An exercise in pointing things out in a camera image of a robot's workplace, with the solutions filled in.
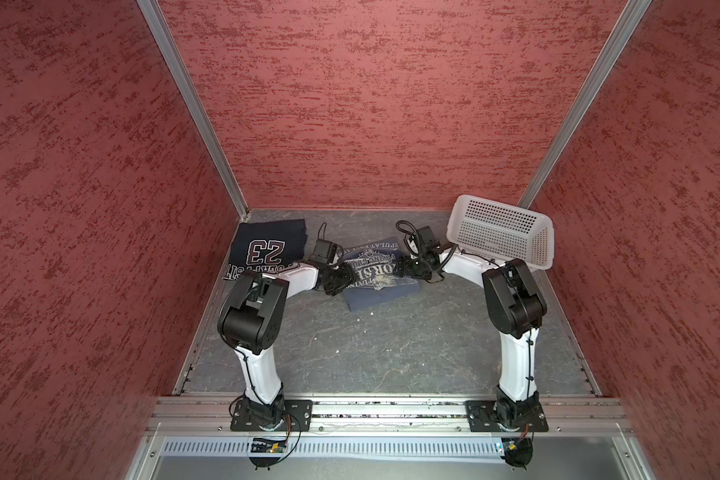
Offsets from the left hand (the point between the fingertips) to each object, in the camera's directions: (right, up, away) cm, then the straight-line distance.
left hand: (354, 286), depth 97 cm
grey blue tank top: (+7, +3, 0) cm, 8 cm away
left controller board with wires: (-21, -36, -24) cm, 48 cm away
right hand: (+16, +3, +3) cm, 16 cm away
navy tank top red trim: (-33, +13, +9) cm, 37 cm away
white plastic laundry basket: (+57, +18, +17) cm, 62 cm away
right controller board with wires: (+41, -35, -27) cm, 60 cm away
